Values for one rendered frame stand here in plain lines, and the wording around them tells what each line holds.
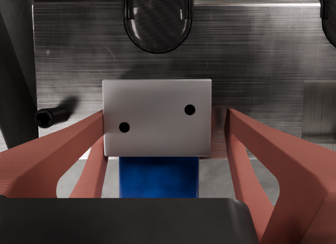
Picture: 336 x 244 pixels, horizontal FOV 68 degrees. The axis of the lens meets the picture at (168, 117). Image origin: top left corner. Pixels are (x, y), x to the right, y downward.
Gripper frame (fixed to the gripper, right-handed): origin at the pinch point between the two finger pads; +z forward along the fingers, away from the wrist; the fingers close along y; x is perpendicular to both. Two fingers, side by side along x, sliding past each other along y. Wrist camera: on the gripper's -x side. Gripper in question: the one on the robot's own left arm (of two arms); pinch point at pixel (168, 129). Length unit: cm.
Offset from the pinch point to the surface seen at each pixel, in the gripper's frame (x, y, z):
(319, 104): 1.3, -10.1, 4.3
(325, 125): 2.6, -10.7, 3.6
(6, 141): 4.1, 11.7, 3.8
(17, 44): 0.0, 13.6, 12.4
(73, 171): 10.2, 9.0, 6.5
